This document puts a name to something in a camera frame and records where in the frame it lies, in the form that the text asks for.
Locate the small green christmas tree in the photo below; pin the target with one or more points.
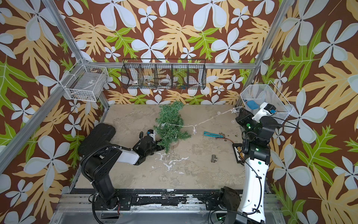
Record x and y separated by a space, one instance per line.
169 134

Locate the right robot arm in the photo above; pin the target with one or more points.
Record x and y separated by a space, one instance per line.
257 130

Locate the teal battery connector tool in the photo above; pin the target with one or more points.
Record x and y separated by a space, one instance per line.
208 134

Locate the white wire basket left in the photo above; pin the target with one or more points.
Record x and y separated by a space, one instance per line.
85 82

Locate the blue object in basket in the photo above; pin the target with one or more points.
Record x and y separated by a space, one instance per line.
252 105

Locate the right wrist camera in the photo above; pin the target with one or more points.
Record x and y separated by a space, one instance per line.
266 109

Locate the white wire basket right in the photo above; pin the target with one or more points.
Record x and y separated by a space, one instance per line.
261 93

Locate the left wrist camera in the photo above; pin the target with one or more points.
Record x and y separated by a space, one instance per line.
151 133

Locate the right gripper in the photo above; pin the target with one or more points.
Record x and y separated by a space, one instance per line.
243 121

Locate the black wire basket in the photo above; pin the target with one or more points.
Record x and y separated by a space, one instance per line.
185 74

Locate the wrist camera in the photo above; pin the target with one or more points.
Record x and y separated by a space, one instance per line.
266 109
151 133

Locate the white wire basket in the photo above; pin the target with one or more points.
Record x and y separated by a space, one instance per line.
85 82
261 93

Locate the clear string lights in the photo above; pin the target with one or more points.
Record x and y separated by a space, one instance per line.
231 110

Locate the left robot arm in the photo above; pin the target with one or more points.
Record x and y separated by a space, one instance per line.
99 157

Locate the black oval pad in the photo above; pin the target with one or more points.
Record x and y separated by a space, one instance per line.
99 136

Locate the small metal pipe fitting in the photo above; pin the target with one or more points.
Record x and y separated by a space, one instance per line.
214 159

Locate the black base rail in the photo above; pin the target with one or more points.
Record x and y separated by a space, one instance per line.
130 199

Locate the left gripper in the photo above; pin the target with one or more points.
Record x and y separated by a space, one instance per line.
160 148

